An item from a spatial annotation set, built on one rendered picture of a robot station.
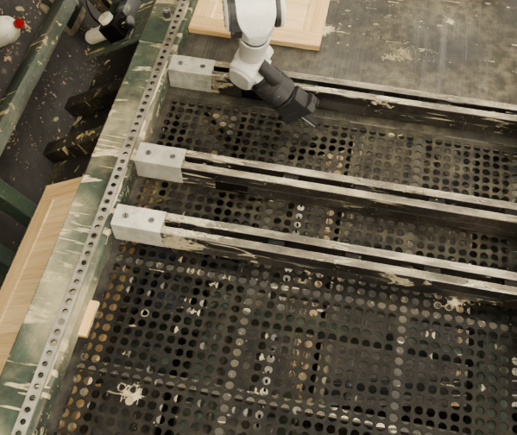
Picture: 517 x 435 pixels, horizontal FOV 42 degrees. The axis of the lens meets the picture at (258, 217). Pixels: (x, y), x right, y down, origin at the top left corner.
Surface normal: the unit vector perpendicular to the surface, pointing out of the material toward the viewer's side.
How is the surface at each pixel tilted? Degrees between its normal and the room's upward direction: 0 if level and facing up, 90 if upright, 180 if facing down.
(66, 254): 58
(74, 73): 0
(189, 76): 90
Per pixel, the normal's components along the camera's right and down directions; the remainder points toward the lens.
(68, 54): 0.83, -0.14
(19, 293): -0.53, -0.54
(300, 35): 0.00, -0.53
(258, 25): 0.13, 0.61
